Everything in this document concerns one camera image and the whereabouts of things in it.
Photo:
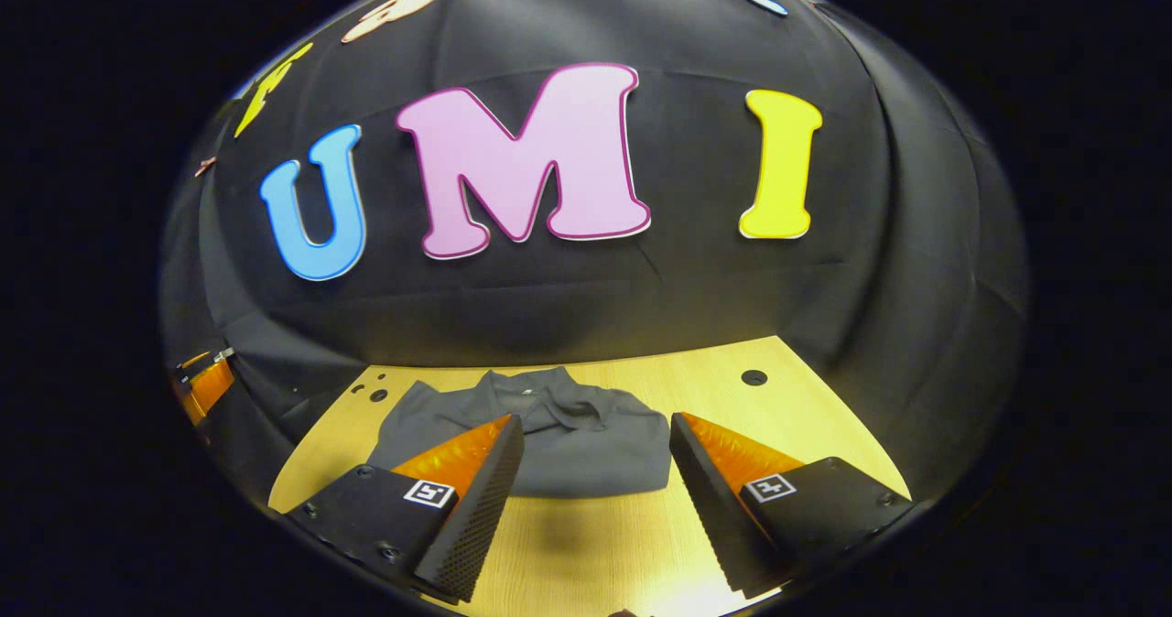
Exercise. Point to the gray collared shirt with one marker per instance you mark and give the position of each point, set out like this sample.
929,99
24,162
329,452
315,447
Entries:
586,452

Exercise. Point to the red clip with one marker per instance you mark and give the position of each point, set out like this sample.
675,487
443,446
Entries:
204,167

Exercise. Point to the black backdrop cloth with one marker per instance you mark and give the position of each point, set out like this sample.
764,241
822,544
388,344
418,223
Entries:
586,297

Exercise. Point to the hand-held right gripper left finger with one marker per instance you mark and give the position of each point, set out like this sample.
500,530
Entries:
490,498

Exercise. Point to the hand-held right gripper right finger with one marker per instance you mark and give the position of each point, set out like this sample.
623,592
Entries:
705,498

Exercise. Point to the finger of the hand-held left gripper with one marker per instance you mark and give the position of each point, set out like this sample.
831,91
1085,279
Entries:
209,386

